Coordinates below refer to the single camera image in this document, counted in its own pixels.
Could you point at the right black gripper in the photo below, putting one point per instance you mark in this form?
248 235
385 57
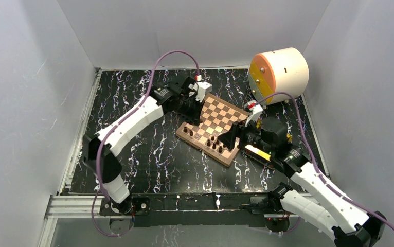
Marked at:
238 129

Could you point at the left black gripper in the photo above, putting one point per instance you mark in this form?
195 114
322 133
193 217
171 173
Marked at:
194 118

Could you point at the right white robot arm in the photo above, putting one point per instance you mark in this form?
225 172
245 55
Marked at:
344 223

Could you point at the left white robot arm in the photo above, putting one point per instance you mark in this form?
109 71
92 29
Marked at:
100 150

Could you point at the wooden chess board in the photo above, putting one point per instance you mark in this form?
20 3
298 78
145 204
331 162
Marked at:
217 116

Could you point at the gold tray dark pieces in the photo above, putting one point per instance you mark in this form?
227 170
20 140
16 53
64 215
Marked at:
270 146

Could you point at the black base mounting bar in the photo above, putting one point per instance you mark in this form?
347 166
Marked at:
160 209

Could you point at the white round drawer cabinet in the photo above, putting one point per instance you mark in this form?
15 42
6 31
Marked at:
283 70

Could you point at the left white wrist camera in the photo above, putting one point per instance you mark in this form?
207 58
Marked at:
201 89

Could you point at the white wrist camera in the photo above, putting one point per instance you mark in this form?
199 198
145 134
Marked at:
201 89
254 111

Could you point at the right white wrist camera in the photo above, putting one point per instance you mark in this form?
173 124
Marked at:
254 111

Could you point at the aluminium frame rail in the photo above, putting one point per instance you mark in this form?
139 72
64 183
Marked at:
69 207

